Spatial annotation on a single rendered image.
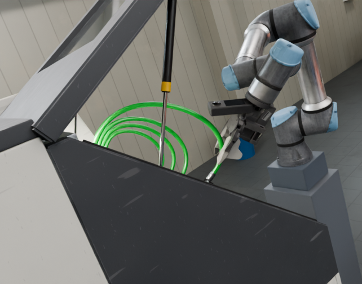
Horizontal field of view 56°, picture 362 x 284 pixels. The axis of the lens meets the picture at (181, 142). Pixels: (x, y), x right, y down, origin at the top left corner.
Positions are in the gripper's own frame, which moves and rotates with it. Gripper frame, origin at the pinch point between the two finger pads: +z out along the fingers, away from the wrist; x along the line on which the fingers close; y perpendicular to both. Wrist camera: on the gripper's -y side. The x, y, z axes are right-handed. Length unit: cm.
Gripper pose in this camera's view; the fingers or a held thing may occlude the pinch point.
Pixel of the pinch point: (216, 154)
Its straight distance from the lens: 98.8
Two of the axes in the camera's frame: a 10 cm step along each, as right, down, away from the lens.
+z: -4.2, 8.0, 4.3
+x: -0.3, -4.8, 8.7
